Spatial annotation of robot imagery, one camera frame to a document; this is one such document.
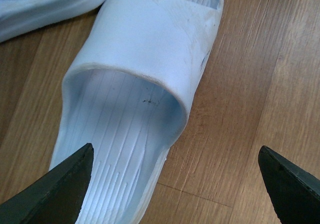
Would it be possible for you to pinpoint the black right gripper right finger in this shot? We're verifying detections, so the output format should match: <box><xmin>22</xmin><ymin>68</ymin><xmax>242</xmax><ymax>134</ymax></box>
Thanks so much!
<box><xmin>258</xmin><ymin>146</ymin><xmax>320</xmax><ymax>223</ymax></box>

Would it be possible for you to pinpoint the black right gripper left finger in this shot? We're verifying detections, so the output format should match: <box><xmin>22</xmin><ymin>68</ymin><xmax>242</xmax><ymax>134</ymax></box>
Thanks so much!
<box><xmin>0</xmin><ymin>143</ymin><xmax>94</xmax><ymax>223</ymax></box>

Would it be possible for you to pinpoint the light blue rubber slipper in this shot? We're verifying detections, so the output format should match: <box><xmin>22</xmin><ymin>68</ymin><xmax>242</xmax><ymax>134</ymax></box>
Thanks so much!
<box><xmin>50</xmin><ymin>0</ymin><xmax>224</xmax><ymax>223</ymax></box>

